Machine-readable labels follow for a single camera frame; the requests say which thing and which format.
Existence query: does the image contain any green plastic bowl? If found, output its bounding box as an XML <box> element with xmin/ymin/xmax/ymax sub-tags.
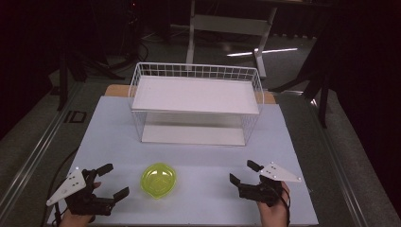
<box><xmin>140</xmin><ymin>162</ymin><xmax>178</xmax><ymax>201</ymax></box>

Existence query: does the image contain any person's right hand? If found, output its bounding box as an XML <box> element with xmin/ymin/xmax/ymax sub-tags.
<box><xmin>256</xmin><ymin>181</ymin><xmax>291</xmax><ymax>227</ymax></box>

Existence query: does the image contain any person's left hand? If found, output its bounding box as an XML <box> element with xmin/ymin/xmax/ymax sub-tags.
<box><xmin>59</xmin><ymin>181</ymin><xmax>102</xmax><ymax>227</ymax></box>

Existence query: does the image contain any black floor socket plate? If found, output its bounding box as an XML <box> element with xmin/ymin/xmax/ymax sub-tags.
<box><xmin>63</xmin><ymin>110</ymin><xmax>88</xmax><ymax>124</ymax></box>

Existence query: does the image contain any white table frame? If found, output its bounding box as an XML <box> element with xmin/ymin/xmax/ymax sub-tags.
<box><xmin>184</xmin><ymin>0</ymin><xmax>279</xmax><ymax>79</ymax></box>

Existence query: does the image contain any white wire shelf rack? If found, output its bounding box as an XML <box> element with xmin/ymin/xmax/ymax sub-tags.
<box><xmin>128</xmin><ymin>61</ymin><xmax>265</xmax><ymax>148</ymax></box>

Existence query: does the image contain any metal floor rail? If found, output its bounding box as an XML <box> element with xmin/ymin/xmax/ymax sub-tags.
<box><xmin>309</xmin><ymin>99</ymin><xmax>372</xmax><ymax>227</ymax></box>
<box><xmin>0</xmin><ymin>80</ymin><xmax>84</xmax><ymax>217</ymax></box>

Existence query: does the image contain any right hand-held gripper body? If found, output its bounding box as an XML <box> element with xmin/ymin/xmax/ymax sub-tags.
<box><xmin>237</xmin><ymin>162</ymin><xmax>303</xmax><ymax>208</ymax></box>

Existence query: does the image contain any light blue table mat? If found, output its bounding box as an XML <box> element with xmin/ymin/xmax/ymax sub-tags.
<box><xmin>46</xmin><ymin>96</ymin><xmax>320</xmax><ymax>227</ymax></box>

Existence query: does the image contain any dark metal stand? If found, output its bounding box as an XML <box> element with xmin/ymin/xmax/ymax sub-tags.
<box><xmin>56</xmin><ymin>44</ymin><xmax>126</xmax><ymax>112</ymax></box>
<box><xmin>269</xmin><ymin>27</ymin><xmax>337</xmax><ymax>130</ymax></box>

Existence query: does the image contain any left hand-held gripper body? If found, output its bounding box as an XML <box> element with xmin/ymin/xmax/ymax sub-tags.
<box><xmin>45</xmin><ymin>167</ymin><xmax>116</xmax><ymax>218</ymax></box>

